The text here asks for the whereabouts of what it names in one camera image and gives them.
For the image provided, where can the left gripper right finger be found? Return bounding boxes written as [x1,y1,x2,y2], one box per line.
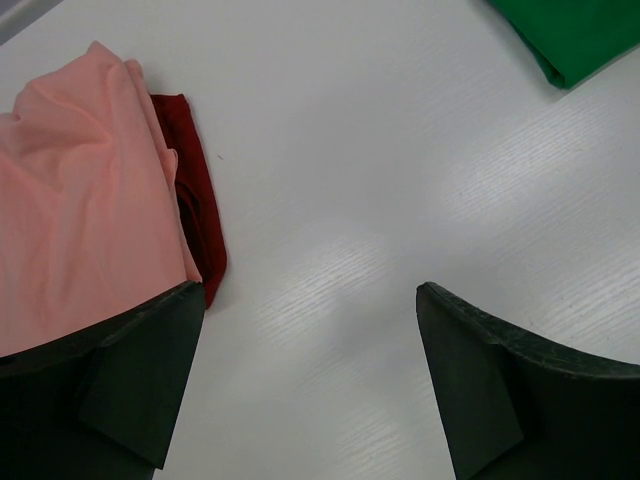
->
[416,282,639,479]

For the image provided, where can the pink folded t shirt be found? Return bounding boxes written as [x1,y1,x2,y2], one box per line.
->
[1,43,201,355]

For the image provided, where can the dark red folded t shirt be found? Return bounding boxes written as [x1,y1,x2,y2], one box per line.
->
[151,94,228,307]

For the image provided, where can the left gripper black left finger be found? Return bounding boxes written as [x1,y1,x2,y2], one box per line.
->
[1,281,206,479]

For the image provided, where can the green t shirt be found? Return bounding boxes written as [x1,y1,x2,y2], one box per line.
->
[490,0,639,90]

